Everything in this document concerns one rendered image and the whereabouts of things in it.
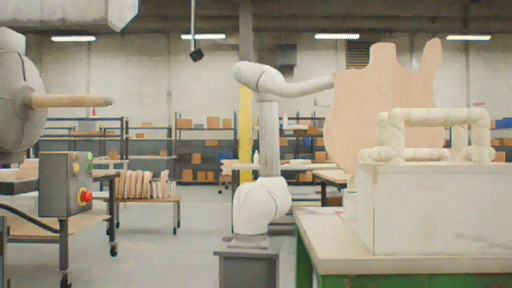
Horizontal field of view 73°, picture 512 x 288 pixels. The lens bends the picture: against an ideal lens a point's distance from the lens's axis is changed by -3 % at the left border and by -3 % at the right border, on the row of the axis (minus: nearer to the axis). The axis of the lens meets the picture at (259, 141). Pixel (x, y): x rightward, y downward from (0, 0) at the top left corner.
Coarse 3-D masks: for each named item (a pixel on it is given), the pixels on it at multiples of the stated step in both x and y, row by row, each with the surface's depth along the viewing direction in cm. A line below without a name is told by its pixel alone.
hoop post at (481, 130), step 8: (480, 120) 67; (488, 120) 67; (472, 128) 69; (480, 128) 67; (488, 128) 67; (472, 136) 69; (480, 136) 67; (488, 136) 67; (472, 144) 69; (480, 144) 67; (488, 144) 67; (472, 152) 69; (480, 152) 67; (472, 160) 69; (480, 160) 67; (488, 160) 67
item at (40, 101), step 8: (40, 96) 86; (48, 96) 86; (56, 96) 86; (64, 96) 86; (72, 96) 86; (80, 96) 86; (88, 96) 86; (96, 96) 86; (104, 96) 86; (40, 104) 86; (48, 104) 86; (56, 104) 86; (64, 104) 86; (72, 104) 86; (80, 104) 86; (88, 104) 86; (96, 104) 86; (104, 104) 86
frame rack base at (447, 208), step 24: (360, 168) 77; (384, 168) 67; (408, 168) 67; (432, 168) 66; (456, 168) 66; (480, 168) 66; (504, 168) 66; (360, 192) 77; (384, 192) 67; (408, 192) 67; (432, 192) 66; (456, 192) 66; (480, 192) 66; (504, 192) 66; (360, 216) 77; (384, 216) 67; (408, 216) 66; (432, 216) 66; (456, 216) 66; (480, 216) 66; (504, 216) 66; (360, 240) 77; (384, 240) 67; (408, 240) 66; (432, 240) 66; (456, 240) 66; (480, 240) 66; (504, 240) 66
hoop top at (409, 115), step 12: (396, 108) 69; (408, 108) 69; (420, 108) 69; (432, 108) 69; (444, 108) 68; (456, 108) 68; (468, 108) 68; (480, 108) 68; (408, 120) 68; (420, 120) 68; (432, 120) 68; (444, 120) 68; (456, 120) 68; (468, 120) 68
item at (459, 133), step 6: (456, 126) 76; (462, 126) 75; (456, 132) 76; (462, 132) 75; (456, 138) 76; (462, 138) 75; (456, 144) 76; (462, 144) 75; (456, 150) 76; (456, 156) 76
